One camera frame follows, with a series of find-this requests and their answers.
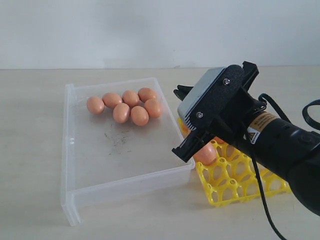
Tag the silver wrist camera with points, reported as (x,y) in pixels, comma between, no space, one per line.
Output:
(212,93)

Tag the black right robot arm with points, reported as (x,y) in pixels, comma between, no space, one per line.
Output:
(288,151)

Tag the clear plastic tray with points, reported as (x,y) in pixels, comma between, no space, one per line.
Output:
(104,161)

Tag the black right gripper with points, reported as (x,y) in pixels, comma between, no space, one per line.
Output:
(226,126)

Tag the yellow plastic egg tray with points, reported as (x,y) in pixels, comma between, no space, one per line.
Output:
(230,179)

